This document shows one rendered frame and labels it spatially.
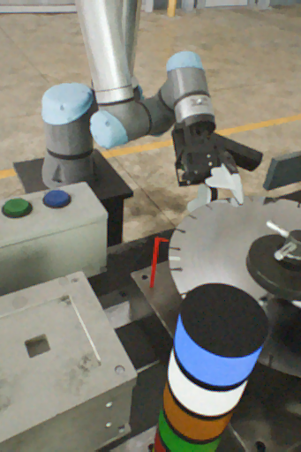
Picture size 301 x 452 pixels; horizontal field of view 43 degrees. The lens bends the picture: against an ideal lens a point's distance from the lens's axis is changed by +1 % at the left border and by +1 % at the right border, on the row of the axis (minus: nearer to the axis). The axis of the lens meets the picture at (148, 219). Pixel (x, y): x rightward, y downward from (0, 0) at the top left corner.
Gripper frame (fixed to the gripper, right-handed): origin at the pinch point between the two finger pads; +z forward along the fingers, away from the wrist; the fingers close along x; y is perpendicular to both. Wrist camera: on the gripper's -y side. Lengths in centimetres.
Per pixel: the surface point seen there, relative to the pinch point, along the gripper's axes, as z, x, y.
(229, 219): 2.7, 9.2, 4.3
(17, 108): -172, -213, 56
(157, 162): -93, -164, -36
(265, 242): 8.0, 13.7, 1.9
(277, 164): -6.6, 7.8, -7.5
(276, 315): 18.2, 19.0, 5.9
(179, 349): 19, 42, 24
